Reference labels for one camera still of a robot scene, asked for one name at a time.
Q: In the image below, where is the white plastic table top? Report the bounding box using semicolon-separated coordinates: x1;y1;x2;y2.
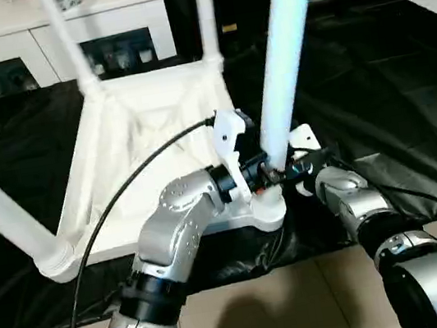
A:
9;49;296;288

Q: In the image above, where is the black mat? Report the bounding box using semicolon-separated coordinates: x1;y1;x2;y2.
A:
0;0;437;328

